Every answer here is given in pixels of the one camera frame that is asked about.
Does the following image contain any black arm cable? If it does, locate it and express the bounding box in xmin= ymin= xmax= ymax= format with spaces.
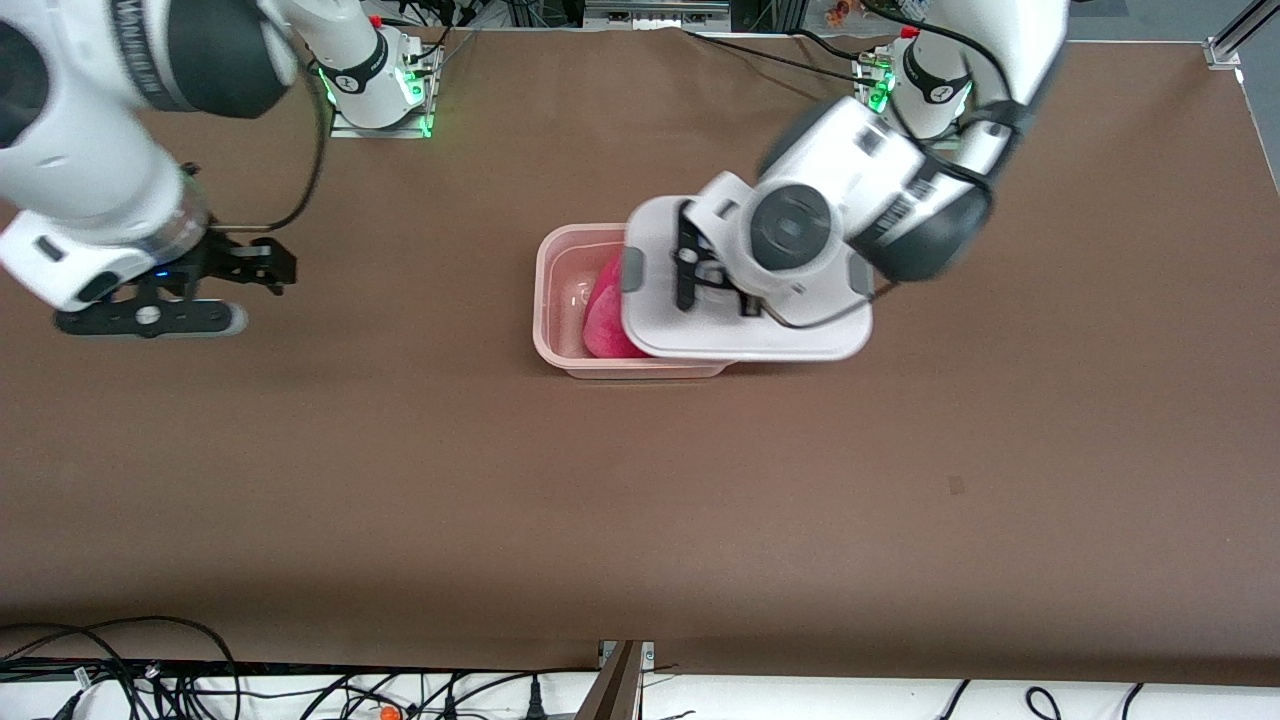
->
xmin=765 ymin=0 xmax=1026 ymax=331
xmin=212 ymin=85 xmax=333 ymax=234

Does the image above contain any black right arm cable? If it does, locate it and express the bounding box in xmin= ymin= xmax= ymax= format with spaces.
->
xmin=212 ymin=85 xmax=333 ymax=234

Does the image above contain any translucent pink plastic box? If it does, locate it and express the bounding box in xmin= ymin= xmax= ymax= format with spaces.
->
xmin=532 ymin=222 xmax=758 ymax=380

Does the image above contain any brown table cover sheet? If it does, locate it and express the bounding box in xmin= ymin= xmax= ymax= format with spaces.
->
xmin=0 ymin=20 xmax=1280 ymax=687

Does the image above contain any aluminium frame post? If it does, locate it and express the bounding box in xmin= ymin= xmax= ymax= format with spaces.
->
xmin=575 ymin=640 xmax=657 ymax=720

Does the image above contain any short black table cable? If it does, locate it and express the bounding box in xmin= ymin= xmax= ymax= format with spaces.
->
xmin=795 ymin=28 xmax=881 ymax=63

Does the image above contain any aluminium frame corner bracket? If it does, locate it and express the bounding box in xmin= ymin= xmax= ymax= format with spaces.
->
xmin=1204 ymin=0 xmax=1280 ymax=69

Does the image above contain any pink plush toy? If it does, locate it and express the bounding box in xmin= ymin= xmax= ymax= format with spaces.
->
xmin=582 ymin=250 xmax=651 ymax=360

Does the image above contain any aluminium profile rail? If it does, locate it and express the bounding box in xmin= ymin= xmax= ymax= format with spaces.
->
xmin=585 ymin=0 xmax=733 ymax=31

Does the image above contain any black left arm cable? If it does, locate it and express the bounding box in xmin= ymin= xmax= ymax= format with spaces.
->
xmin=765 ymin=0 xmax=1026 ymax=331

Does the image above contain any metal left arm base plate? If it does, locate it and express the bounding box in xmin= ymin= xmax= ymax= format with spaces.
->
xmin=853 ymin=50 xmax=966 ymax=152

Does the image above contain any long black table cable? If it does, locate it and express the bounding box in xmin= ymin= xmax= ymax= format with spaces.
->
xmin=685 ymin=30 xmax=883 ymax=89

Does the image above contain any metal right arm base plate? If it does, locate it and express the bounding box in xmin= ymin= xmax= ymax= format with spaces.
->
xmin=330 ymin=45 xmax=438 ymax=140

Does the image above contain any large looping black cable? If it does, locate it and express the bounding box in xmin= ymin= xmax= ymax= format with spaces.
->
xmin=0 ymin=614 xmax=243 ymax=720

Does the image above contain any white container lid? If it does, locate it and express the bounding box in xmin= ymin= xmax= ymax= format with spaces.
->
xmin=620 ymin=195 xmax=874 ymax=363

